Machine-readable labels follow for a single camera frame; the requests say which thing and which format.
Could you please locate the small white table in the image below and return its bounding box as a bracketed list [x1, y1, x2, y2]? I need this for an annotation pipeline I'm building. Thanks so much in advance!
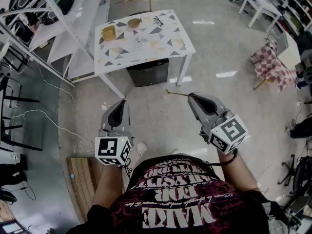
[238, 0, 283, 34]

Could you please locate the rectangular wooden box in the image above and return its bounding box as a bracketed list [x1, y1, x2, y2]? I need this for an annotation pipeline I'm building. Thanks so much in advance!
[101, 25, 117, 41]

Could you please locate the round wooden bowl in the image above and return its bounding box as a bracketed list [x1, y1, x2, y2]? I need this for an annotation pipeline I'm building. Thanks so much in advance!
[127, 18, 141, 29]

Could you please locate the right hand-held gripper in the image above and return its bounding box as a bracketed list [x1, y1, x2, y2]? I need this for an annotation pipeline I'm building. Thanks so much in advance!
[187, 92, 250, 155]

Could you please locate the black metal frame chair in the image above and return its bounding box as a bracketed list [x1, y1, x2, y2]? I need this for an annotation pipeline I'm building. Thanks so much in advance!
[0, 74, 43, 152]

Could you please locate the red white checkered cloth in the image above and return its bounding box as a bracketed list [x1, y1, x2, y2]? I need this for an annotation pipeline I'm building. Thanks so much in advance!
[248, 41, 298, 94]

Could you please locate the white triangle-patterned table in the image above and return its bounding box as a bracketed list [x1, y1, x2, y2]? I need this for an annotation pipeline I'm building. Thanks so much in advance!
[94, 8, 197, 99]

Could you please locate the person's white shoe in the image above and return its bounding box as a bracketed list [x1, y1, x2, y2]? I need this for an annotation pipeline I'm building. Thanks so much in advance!
[136, 141, 148, 157]

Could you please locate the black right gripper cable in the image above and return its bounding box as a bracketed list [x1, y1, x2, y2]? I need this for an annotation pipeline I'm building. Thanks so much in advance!
[204, 148, 239, 167]

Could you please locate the white floor cable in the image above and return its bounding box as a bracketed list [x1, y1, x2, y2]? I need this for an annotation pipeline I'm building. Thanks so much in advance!
[9, 62, 97, 160]

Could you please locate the wooden pallet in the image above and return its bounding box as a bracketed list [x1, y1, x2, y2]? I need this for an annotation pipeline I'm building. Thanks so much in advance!
[66, 156, 105, 224]

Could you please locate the cream cabinet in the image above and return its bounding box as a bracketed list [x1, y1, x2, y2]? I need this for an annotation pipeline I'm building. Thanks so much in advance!
[276, 30, 302, 69]

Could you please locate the dark red printed t-shirt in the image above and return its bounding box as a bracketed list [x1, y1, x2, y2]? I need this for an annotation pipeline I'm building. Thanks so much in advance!
[85, 155, 271, 234]

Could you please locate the black mini fridge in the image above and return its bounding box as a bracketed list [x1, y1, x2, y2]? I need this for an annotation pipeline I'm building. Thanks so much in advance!
[126, 58, 170, 88]

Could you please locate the clear glass cup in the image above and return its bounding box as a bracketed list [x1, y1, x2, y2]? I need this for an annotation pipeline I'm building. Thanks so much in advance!
[133, 32, 149, 48]

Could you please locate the black office chair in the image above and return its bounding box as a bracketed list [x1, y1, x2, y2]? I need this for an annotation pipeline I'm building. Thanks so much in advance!
[277, 155, 312, 204]

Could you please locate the white wall shelf unit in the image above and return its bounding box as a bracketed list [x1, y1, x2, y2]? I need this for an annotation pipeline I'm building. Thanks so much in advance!
[268, 0, 312, 36]

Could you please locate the person's right forearm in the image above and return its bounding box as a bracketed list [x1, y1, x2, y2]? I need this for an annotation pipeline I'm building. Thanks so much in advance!
[216, 150, 259, 192]

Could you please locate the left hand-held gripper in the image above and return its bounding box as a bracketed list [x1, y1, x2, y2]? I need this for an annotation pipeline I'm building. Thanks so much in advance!
[94, 99, 136, 167]

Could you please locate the person's left forearm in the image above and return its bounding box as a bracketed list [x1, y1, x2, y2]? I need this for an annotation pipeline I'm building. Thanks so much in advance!
[91, 163, 127, 209]

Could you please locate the white metal shelving rack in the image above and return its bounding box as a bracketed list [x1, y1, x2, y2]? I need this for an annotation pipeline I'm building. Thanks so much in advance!
[0, 0, 110, 87]

